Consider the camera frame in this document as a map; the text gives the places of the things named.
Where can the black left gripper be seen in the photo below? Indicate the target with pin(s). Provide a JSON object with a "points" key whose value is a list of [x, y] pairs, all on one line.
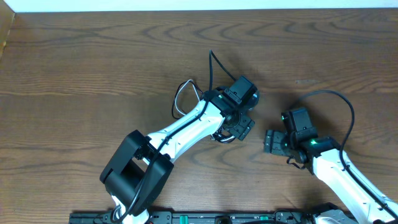
{"points": [[245, 127]]}

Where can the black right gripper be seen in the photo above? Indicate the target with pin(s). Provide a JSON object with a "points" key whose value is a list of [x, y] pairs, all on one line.
{"points": [[273, 142]]}

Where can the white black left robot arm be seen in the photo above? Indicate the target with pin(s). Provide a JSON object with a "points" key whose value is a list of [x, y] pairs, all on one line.
{"points": [[140, 167]]}

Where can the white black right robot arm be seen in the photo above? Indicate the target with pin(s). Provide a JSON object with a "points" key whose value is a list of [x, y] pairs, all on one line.
{"points": [[325, 159]]}

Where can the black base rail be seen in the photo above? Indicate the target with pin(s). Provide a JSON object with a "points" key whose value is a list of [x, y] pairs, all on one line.
{"points": [[165, 217]]}

